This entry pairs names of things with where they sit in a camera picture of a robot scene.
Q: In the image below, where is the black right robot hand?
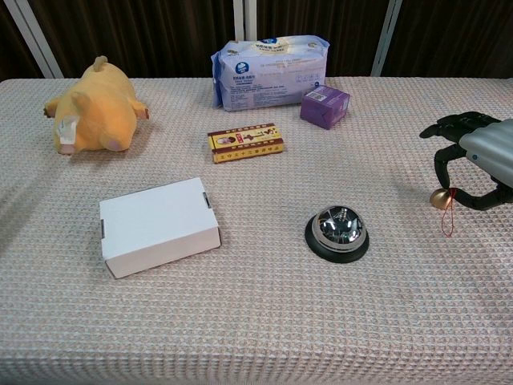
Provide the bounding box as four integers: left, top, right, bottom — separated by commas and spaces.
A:
418, 112, 513, 212

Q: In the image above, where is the small golden bell red string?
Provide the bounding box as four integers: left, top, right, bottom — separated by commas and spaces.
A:
429, 187, 458, 238

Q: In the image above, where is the chrome call bell black base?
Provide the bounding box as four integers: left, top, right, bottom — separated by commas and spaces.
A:
304, 205, 370, 265

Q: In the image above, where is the small purple box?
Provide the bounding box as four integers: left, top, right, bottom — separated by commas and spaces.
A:
299, 84, 351, 130

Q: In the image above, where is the pale blue wet wipes pack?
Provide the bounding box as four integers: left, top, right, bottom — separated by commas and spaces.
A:
210, 34, 331, 112

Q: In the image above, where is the yellow red seasoning box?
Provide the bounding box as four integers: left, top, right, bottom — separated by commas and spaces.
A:
207, 122, 288, 164

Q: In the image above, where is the beige waffle weave tablecloth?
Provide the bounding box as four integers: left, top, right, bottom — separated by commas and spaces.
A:
0, 75, 513, 385

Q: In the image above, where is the white cardboard box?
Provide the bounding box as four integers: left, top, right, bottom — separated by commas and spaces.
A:
99, 176, 221, 280

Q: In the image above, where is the dark brown curtain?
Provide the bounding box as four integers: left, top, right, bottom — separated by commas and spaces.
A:
0, 0, 513, 83

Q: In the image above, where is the yellow plush pig toy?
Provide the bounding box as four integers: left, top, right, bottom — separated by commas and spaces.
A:
42, 55, 151, 156

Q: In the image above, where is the white slanted frame post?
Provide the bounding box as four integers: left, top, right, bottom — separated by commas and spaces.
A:
370, 0, 404, 78
2, 0, 64, 79

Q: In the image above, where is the white upright frame post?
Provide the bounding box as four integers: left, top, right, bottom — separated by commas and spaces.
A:
232, 0, 258, 43

